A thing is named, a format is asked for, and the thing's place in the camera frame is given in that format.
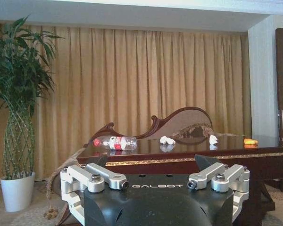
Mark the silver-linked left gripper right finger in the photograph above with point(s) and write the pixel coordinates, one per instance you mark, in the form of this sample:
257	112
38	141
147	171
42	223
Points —
222	175

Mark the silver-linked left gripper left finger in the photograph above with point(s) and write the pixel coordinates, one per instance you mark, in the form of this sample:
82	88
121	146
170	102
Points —
97	177

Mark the crumpled white paper ball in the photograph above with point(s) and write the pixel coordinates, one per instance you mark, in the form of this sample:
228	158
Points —
167	140
213	139

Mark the clear plastic bottle red label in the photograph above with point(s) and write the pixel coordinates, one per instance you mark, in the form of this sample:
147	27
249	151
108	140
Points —
118	142

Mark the orange yellow peel scrap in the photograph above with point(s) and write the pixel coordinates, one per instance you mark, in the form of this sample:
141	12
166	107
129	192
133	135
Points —
250	142

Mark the dark wooden table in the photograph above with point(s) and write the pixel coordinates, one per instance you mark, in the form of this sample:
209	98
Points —
261	154

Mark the patterned brown throw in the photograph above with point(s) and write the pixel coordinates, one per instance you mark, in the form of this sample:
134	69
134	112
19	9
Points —
195	131

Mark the carved wooden chaise longue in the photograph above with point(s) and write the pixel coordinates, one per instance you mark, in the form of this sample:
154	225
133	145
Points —
179	120

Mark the white plant pot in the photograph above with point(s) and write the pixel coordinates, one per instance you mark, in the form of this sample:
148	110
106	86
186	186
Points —
17	191

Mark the beige pleated curtain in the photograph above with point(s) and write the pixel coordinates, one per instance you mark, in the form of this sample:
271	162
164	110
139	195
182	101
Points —
132	82

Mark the green braided bamboo plant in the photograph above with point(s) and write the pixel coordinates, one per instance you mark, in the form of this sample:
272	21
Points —
16	70

